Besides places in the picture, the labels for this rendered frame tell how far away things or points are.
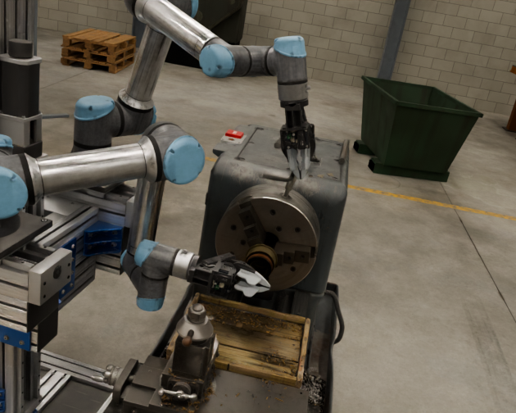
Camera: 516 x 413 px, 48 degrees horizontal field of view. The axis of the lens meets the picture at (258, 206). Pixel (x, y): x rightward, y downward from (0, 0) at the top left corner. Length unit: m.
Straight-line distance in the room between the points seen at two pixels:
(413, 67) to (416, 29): 0.71
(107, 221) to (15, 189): 0.64
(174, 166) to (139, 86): 0.53
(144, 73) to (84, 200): 0.44
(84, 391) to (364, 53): 9.89
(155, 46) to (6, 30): 0.41
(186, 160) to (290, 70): 0.33
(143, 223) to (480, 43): 10.64
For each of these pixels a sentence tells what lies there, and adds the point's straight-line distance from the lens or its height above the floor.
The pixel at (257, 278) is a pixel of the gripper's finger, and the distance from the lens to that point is 1.52.
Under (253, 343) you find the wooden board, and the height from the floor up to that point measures 0.89.
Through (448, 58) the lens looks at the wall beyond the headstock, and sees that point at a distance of 11.81.
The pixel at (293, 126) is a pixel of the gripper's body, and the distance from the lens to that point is 1.43.
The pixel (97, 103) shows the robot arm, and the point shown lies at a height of 1.39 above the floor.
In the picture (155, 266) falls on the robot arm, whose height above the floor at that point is 1.09.
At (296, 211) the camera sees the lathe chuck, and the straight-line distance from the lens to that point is 1.69.
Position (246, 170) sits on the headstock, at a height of 1.24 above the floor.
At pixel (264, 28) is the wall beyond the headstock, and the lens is 11.60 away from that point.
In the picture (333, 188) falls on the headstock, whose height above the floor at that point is 1.24.
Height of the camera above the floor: 1.85
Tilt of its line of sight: 22 degrees down
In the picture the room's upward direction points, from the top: 10 degrees clockwise
